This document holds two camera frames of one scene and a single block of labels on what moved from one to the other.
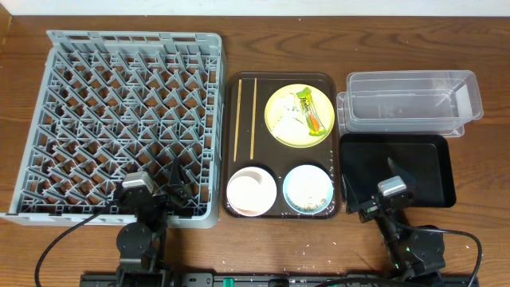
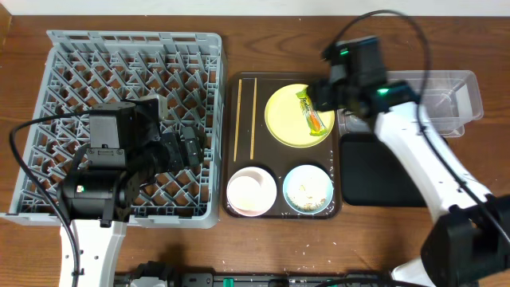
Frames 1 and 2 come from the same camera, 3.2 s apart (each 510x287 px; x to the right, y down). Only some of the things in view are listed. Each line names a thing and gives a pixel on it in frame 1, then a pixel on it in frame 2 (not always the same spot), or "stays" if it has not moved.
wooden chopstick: (239, 103) stays
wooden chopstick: (253, 118) stays
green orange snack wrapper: (315, 122) stays
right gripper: (379, 206) to (319, 98)
